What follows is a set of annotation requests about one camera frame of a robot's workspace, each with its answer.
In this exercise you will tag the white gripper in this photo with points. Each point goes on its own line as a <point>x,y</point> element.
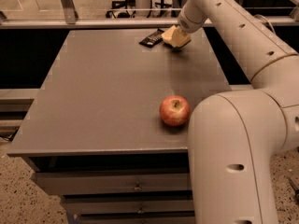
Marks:
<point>186,24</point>

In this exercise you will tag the yellow sponge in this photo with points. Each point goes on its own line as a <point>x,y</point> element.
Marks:
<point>167,35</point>

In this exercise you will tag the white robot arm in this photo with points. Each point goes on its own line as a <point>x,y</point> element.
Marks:
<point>232,135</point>

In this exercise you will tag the black rxbar chocolate bar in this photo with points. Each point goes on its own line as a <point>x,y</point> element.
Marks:
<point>151,40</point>

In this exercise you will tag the office chair base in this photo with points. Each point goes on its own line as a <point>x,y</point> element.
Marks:
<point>119,9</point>

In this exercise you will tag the red apple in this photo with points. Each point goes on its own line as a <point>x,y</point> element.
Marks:
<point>174,110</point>

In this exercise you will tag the grey drawer cabinet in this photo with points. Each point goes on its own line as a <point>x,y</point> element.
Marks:
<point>98,109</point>

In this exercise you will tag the bottom drawer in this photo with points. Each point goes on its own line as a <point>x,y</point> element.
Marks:
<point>146,218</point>

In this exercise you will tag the drawer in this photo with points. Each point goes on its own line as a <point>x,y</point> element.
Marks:
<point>146,218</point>
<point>125,181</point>
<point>138,203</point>

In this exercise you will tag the top drawer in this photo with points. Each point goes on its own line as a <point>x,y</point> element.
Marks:
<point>125,181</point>

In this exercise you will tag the middle drawer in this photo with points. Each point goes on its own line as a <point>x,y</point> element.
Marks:
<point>138,203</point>

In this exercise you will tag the metal railing frame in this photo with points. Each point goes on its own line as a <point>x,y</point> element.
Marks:
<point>27,14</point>

